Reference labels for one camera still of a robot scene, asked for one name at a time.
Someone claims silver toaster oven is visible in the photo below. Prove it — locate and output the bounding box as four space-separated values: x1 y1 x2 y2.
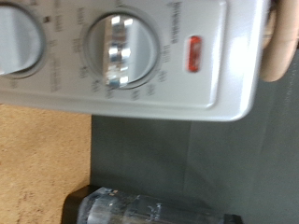
0 0 271 122

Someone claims silver oven knob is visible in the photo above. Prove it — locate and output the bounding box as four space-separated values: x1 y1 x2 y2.
0 2 48 79
82 10 163 91

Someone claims red oven indicator light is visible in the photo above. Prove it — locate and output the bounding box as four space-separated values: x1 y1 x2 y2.
185 35 204 74

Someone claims round wooden board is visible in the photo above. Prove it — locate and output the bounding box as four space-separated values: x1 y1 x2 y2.
259 0 299 84

